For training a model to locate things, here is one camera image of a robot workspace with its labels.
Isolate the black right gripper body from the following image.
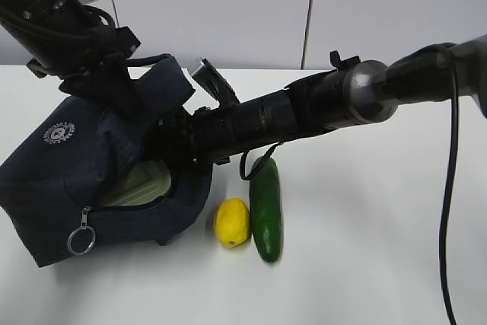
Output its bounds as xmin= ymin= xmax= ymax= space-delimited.
xmin=151 ymin=107 xmax=231 ymax=170

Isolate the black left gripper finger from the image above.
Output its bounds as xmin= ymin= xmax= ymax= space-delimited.
xmin=59 ymin=56 xmax=143 ymax=118

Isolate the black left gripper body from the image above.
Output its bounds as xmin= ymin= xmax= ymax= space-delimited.
xmin=26 ymin=26 xmax=141 ymax=91

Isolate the green lidded glass container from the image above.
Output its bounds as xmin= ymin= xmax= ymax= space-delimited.
xmin=100 ymin=161 xmax=172 ymax=207

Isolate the yellow lemon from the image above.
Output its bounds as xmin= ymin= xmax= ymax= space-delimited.
xmin=213 ymin=198 xmax=250 ymax=249

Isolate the green cucumber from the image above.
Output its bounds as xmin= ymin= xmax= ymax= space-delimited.
xmin=249 ymin=158 xmax=283 ymax=263

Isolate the dark navy lunch bag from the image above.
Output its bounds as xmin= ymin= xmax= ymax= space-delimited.
xmin=1 ymin=55 xmax=212 ymax=267

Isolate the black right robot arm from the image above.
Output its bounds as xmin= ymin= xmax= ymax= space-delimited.
xmin=147 ymin=36 xmax=486 ymax=165

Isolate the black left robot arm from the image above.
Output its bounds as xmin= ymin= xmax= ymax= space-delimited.
xmin=1 ymin=0 xmax=142 ymax=116

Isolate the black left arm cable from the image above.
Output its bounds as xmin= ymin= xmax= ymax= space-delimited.
xmin=0 ymin=5 xmax=172 ymax=71

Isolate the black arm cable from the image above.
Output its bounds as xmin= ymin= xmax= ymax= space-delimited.
xmin=0 ymin=5 xmax=172 ymax=71
xmin=437 ymin=45 xmax=460 ymax=325

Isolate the silver zipper pull ring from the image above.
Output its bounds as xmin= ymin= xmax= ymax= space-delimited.
xmin=67 ymin=225 xmax=96 ymax=256

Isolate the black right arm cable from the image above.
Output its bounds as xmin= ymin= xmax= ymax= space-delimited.
xmin=437 ymin=45 xmax=460 ymax=325

